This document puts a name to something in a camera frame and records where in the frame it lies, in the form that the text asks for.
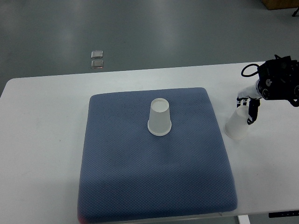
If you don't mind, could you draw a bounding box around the white table leg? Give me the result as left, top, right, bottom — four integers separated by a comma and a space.
237, 215, 250, 224

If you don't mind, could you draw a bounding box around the white paper cup on mat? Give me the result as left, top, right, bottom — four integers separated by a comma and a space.
147, 98, 172, 136

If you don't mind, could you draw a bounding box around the black table control panel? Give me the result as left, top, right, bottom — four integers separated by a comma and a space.
268, 210, 299, 218

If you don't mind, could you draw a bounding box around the blue textured cushion mat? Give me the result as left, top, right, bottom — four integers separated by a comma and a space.
78, 87, 237, 224

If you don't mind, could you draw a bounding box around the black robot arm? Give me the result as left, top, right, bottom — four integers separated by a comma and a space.
237, 55, 299, 107

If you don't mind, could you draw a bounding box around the upper metal floor plate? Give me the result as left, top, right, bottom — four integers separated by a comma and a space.
91, 50, 103, 59

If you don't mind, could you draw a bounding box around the black white robotic hand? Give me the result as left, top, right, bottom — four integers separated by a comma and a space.
236, 80, 262, 125

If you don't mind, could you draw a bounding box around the black tripod leg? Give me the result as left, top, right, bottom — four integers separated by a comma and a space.
292, 7, 299, 17

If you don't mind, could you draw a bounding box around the brown cardboard box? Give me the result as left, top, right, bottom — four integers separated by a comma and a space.
262, 0, 299, 10

